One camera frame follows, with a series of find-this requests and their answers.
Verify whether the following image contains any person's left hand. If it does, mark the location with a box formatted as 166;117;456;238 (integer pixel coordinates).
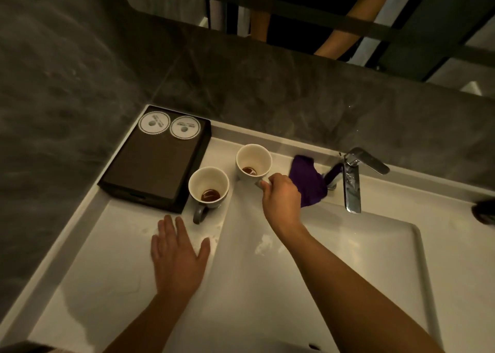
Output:
151;215;211;299

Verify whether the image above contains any person's right hand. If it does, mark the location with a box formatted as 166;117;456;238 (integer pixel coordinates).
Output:
261;173;306;238

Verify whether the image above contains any white cup with coffee dregs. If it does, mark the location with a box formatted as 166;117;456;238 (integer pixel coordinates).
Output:
236;144;273;189
188;167;230;225

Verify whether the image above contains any person's right forearm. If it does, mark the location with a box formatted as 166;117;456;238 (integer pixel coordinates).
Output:
273;225;445;353

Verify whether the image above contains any person's left forearm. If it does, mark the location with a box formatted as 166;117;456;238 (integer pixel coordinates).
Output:
102;292;194;353

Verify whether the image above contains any purple cloth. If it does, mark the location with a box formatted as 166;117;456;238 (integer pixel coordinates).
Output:
289;155;328;209

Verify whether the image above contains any white washbasin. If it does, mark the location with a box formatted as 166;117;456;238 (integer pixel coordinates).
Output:
0;105;495;353

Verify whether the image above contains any dark brown tray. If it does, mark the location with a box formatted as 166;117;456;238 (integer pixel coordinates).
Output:
97;105;212;214

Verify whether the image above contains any chrome faucet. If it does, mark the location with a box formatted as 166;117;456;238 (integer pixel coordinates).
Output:
324;147;390;214

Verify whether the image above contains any round white paper coaster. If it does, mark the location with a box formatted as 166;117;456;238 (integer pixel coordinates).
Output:
138;111;171;135
169;116;201;141

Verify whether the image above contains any dark round object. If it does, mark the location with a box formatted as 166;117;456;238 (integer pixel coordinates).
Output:
471;201;495;226

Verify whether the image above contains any wall mirror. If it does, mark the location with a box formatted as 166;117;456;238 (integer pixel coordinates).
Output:
118;0;495;103

